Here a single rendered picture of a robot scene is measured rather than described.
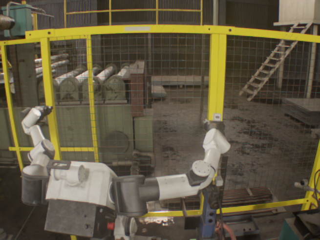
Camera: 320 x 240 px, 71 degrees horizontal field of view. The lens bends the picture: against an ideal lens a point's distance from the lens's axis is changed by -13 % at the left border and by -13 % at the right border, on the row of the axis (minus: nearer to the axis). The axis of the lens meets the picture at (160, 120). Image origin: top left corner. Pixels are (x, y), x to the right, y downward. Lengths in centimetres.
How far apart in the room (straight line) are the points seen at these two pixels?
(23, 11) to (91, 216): 305
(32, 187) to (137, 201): 44
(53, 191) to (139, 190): 34
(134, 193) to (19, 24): 304
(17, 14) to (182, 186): 316
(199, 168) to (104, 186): 37
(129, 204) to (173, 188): 17
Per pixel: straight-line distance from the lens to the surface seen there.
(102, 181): 96
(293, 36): 194
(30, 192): 111
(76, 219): 97
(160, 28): 164
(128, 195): 92
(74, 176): 88
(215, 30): 169
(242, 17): 1337
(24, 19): 359
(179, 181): 96
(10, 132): 417
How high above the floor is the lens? 175
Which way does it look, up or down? 18 degrees down
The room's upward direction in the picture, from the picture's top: straight up
